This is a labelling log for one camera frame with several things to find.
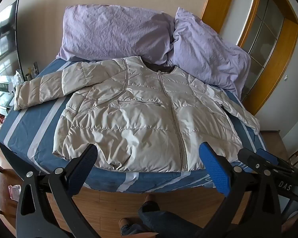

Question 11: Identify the flat screen television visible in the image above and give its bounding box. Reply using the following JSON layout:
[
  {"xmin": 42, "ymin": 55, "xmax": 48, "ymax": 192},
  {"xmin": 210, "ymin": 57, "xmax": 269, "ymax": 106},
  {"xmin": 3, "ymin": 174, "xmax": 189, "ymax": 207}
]
[{"xmin": 0, "ymin": 0, "xmax": 25, "ymax": 110}]

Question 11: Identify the beige puffer jacket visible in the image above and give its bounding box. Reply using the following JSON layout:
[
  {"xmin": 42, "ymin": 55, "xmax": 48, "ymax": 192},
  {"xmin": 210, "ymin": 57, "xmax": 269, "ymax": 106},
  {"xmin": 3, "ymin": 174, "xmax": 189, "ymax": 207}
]
[{"xmin": 14, "ymin": 56, "xmax": 261, "ymax": 173}]

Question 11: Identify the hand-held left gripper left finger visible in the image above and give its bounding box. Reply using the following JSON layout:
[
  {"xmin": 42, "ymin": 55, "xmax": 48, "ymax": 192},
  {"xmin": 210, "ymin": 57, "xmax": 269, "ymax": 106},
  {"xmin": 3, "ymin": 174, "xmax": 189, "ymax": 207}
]
[{"xmin": 15, "ymin": 143, "xmax": 98, "ymax": 238}]

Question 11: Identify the blue striped bed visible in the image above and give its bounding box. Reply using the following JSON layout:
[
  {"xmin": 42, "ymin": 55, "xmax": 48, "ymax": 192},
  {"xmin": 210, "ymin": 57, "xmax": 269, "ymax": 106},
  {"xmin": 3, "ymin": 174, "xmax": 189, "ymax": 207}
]
[{"xmin": 0, "ymin": 58, "xmax": 269, "ymax": 194}]

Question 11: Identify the large lilac pillow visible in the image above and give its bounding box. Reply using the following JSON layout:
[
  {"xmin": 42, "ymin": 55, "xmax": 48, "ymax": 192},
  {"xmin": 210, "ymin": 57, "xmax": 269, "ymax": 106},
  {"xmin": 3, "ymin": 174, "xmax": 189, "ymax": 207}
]
[{"xmin": 57, "ymin": 4, "xmax": 175, "ymax": 65}]

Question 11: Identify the wooden glass-panel door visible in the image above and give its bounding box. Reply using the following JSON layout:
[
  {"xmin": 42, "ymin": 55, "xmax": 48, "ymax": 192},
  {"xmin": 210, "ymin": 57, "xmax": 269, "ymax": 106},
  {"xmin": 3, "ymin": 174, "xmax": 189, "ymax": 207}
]
[{"xmin": 201, "ymin": 0, "xmax": 298, "ymax": 116}]

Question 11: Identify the small lilac pillow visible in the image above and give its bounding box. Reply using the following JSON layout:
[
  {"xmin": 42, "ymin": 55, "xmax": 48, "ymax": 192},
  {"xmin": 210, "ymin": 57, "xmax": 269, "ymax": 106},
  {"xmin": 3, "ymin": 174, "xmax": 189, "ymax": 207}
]
[{"xmin": 167, "ymin": 7, "xmax": 251, "ymax": 97}]

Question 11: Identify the round wooden table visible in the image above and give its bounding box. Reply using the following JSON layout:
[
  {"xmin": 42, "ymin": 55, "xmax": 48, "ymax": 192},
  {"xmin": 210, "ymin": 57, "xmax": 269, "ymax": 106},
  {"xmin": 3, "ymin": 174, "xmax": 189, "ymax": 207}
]
[{"xmin": 0, "ymin": 169, "xmax": 54, "ymax": 238}]

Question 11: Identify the brown slipper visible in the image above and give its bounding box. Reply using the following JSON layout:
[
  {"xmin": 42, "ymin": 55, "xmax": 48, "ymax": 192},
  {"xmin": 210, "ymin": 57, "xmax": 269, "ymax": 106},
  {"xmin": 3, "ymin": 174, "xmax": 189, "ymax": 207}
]
[
  {"xmin": 119, "ymin": 217, "xmax": 140, "ymax": 228},
  {"xmin": 144, "ymin": 194, "xmax": 160, "ymax": 207}
]

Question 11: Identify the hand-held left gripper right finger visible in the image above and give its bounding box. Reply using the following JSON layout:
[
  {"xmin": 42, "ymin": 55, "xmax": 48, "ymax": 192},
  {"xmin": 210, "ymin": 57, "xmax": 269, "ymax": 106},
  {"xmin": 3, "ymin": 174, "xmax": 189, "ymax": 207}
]
[{"xmin": 198, "ymin": 142, "xmax": 285, "ymax": 238}]

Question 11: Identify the person's left leg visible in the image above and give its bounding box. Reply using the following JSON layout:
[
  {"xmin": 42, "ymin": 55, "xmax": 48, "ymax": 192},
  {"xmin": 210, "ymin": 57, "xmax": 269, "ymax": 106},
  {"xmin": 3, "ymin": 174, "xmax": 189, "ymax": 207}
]
[{"xmin": 120, "ymin": 224, "xmax": 151, "ymax": 238}]

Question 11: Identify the person's leg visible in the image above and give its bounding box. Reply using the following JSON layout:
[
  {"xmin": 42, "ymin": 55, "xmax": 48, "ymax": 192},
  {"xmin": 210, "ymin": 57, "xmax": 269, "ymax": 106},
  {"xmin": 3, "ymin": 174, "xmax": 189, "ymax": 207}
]
[
  {"xmin": 120, "ymin": 224, "xmax": 151, "ymax": 238},
  {"xmin": 138, "ymin": 202, "xmax": 214, "ymax": 238}
]

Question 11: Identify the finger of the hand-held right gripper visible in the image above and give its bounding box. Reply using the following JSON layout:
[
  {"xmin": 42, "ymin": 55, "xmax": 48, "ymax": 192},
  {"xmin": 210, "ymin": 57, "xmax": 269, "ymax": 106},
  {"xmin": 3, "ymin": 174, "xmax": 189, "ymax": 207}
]
[
  {"xmin": 256, "ymin": 148, "xmax": 297, "ymax": 169},
  {"xmin": 238, "ymin": 148, "xmax": 298, "ymax": 179}
]

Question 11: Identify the clear plastic bag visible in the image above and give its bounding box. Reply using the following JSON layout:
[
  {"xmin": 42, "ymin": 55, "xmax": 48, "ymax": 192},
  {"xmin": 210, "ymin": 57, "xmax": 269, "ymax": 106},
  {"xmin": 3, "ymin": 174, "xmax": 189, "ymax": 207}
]
[{"xmin": 11, "ymin": 70, "xmax": 24, "ymax": 86}]

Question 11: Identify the reddish metal chair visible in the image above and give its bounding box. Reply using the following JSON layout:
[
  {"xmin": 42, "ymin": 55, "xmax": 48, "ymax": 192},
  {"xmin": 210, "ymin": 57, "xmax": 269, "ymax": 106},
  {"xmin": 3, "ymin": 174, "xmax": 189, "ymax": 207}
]
[{"xmin": 287, "ymin": 147, "xmax": 298, "ymax": 169}]

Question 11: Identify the pink plastic wrapper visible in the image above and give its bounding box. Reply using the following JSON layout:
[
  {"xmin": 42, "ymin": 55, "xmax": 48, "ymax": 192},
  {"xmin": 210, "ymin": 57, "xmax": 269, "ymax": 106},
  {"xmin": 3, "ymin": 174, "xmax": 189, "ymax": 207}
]
[{"xmin": 9, "ymin": 184, "xmax": 22, "ymax": 202}]

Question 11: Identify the person's right leg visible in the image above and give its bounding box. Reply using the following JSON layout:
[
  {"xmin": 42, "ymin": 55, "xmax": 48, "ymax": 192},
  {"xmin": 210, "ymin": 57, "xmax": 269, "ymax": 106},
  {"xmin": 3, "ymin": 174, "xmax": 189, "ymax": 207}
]
[{"xmin": 138, "ymin": 202, "xmax": 214, "ymax": 238}]

